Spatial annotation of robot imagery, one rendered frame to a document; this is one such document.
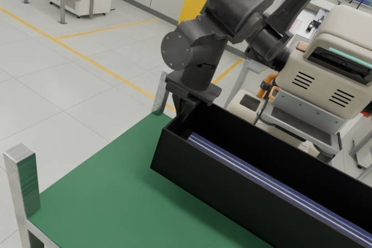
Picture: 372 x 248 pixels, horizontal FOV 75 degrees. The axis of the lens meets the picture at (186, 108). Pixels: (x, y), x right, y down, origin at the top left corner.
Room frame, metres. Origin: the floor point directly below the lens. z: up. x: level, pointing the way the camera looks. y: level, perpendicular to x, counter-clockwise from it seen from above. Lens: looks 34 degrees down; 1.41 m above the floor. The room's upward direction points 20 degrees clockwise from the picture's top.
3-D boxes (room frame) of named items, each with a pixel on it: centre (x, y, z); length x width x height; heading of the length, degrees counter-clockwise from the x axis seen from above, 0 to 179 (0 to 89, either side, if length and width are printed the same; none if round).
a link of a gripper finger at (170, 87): (0.42, 0.01, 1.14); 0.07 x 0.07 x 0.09; 74
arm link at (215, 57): (0.42, 0.00, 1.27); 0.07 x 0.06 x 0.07; 153
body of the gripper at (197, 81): (0.42, 0.00, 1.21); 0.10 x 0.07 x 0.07; 74
